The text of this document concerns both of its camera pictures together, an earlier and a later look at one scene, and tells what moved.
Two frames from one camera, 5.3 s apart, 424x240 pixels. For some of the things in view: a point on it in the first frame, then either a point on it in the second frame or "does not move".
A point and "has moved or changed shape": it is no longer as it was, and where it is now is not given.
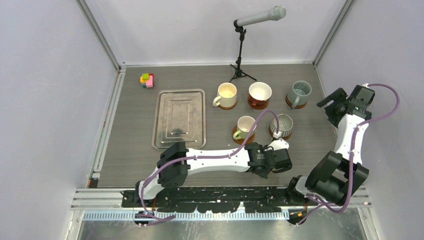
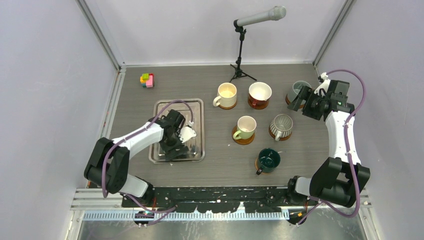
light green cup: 245,125 does not move
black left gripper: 265,176 -> 170,152
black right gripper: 338,96 -> 304,94
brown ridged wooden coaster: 297,106 does not move
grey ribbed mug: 285,125 does not move
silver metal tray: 178,115 has moved or changed shape
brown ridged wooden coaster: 282,138 does not move
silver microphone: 276,13 does not move
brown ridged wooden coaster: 241,140 does not move
